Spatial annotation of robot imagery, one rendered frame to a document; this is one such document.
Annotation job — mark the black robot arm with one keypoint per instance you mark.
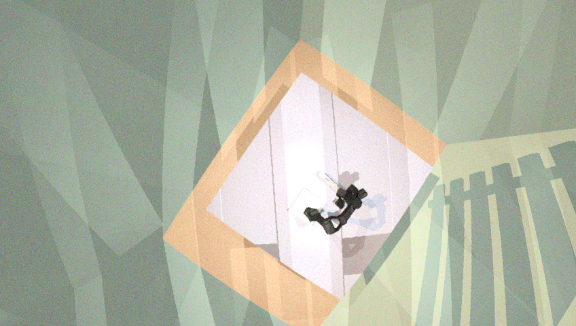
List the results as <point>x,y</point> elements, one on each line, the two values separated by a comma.
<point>353,202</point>

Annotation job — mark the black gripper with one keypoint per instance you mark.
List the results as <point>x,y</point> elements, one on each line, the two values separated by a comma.
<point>341,202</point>

